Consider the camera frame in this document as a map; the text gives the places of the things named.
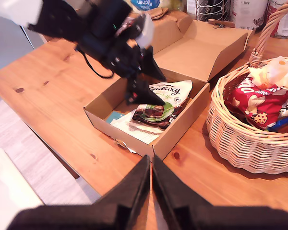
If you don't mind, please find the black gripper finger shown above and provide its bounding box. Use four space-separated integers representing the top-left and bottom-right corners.
141 46 168 82
152 155 213 230
92 155 151 230
124 79 166 106

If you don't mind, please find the white green Galaxy egg bag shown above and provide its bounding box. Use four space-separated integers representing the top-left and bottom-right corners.
132 80 193 130

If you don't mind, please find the brown cardboard box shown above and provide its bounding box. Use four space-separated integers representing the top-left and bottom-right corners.
83 9 255 161

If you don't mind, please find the teal card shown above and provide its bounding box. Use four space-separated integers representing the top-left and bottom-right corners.
105 111 123 124

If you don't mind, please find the white paper leaflet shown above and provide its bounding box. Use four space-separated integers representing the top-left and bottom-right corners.
109 110 161 145

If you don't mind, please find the kitchen towel roll pack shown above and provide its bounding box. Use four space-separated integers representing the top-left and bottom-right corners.
130 0 164 12

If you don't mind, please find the white printed carton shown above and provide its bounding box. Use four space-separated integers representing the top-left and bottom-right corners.
186 0 197 14

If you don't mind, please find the red cookie print egg bag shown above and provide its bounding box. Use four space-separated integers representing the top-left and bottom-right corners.
223 76 288 131

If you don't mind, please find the white label food can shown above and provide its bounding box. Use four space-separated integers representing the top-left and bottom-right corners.
231 0 269 31

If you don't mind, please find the white furniture piece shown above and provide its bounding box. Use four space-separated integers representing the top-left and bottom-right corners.
0 147 44 230

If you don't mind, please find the pale yellow egg bag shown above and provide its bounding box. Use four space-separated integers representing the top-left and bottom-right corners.
248 56 288 91

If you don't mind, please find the grey cabinet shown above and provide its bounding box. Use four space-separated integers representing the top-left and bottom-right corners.
0 14 46 75

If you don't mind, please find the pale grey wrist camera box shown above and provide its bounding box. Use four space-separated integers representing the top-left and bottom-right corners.
135 13 155 50

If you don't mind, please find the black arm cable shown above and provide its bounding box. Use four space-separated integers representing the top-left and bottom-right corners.
74 46 115 80

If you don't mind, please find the metal wire utensil holder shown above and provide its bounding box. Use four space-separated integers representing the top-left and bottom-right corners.
195 0 232 23

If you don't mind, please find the woven wicker basket with handle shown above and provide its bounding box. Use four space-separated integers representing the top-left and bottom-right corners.
205 0 288 175

